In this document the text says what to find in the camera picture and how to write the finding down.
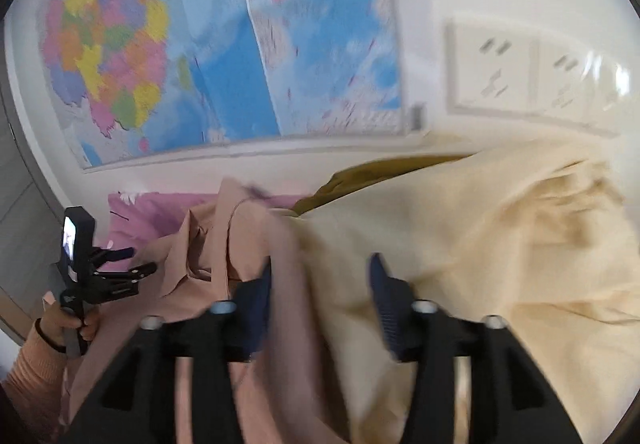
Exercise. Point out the mustard knit garment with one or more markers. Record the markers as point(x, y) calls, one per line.
point(360, 179)

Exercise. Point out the beige pink garment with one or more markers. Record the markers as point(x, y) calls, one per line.
point(200, 244)

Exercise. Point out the black wristband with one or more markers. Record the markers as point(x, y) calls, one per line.
point(45, 338)

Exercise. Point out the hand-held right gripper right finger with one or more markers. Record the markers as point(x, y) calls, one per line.
point(385, 309)

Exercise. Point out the cream garment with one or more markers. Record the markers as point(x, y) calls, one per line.
point(475, 234)

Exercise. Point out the blue wall map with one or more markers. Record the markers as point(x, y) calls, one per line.
point(325, 48)

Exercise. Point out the multicoloured wall map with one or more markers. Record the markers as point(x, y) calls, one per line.
point(115, 48)

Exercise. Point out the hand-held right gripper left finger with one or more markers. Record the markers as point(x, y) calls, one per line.
point(252, 319)

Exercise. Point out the person's left hand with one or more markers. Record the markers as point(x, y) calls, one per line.
point(52, 316)

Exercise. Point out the white wall socket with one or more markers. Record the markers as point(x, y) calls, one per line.
point(567, 81)
point(492, 66)

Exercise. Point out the pink printed bed sheet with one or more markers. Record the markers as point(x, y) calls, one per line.
point(150, 214)

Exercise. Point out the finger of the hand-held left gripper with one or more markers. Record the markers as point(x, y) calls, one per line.
point(131, 274)
point(114, 256)

